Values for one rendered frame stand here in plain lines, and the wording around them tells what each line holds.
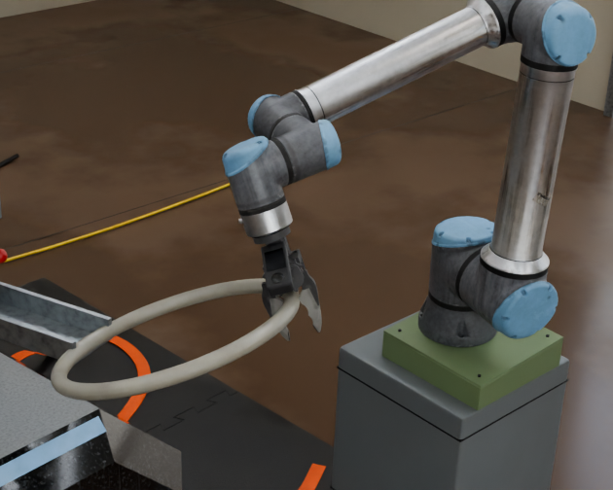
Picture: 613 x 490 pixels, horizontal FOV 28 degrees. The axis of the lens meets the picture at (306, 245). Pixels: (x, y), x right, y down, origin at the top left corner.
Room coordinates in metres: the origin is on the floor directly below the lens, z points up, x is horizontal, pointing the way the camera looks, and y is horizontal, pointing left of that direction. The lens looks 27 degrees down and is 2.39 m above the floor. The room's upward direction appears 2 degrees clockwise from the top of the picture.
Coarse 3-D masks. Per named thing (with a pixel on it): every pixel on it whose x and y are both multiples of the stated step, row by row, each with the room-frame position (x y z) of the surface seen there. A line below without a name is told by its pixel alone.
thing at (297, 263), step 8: (280, 232) 2.01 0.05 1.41; (288, 232) 2.02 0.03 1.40; (256, 240) 2.01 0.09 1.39; (264, 240) 2.00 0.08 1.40; (272, 240) 2.00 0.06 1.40; (280, 240) 2.02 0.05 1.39; (288, 248) 2.06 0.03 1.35; (288, 256) 2.04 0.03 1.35; (296, 256) 2.03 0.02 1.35; (296, 264) 2.00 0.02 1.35; (304, 264) 2.07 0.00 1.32; (296, 272) 1.99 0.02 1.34; (296, 280) 1.99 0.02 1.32; (296, 288) 1.99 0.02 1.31; (280, 296) 1.99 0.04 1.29
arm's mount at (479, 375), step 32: (416, 320) 2.55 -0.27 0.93; (384, 352) 2.50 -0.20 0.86; (416, 352) 2.43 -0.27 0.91; (448, 352) 2.42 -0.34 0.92; (480, 352) 2.42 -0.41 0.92; (512, 352) 2.42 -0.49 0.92; (544, 352) 2.45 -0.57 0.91; (448, 384) 2.35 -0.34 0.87; (480, 384) 2.29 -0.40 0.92; (512, 384) 2.37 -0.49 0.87
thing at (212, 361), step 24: (216, 288) 2.19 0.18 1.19; (240, 288) 2.16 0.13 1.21; (144, 312) 2.17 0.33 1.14; (288, 312) 1.91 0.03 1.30; (96, 336) 2.09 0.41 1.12; (264, 336) 1.83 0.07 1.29; (72, 360) 1.99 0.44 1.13; (192, 360) 1.77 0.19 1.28; (216, 360) 1.77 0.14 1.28; (72, 384) 1.81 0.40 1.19; (96, 384) 1.78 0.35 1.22; (120, 384) 1.75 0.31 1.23; (144, 384) 1.74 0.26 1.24; (168, 384) 1.74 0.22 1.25
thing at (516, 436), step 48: (384, 384) 2.43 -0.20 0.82; (528, 384) 2.42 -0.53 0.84; (336, 432) 2.54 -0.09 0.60; (384, 432) 2.42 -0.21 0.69; (432, 432) 2.31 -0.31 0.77; (480, 432) 2.30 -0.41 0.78; (528, 432) 2.43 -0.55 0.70; (336, 480) 2.53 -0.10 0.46; (384, 480) 2.41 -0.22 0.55; (432, 480) 2.30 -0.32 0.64; (480, 480) 2.32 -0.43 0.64; (528, 480) 2.45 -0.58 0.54
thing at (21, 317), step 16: (0, 288) 2.26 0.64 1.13; (16, 288) 2.25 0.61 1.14; (0, 304) 2.25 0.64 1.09; (16, 304) 2.24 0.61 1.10; (32, 304) 2.22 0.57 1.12; (48, 304) 2.20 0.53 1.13; (64, 304) 2.18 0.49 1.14; (0, 320) 2.12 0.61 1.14; (16, 320) 2.19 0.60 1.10; (32, 320) 2.19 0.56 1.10; (48, 320) 2.19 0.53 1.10; (64, 320) 2.18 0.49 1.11; (80, 320) 2.16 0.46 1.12; (96, 320) 2.13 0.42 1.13; (0, 336) 2.12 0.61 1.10; (16, 336) 2.10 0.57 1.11; (32, 336) 2.07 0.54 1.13; (48, 336) 2.05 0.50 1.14; (64, 336) 2.12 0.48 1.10; (80, 336) 2.12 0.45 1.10; (48, 352) 2.06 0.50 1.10; (64, 352) 2.03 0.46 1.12
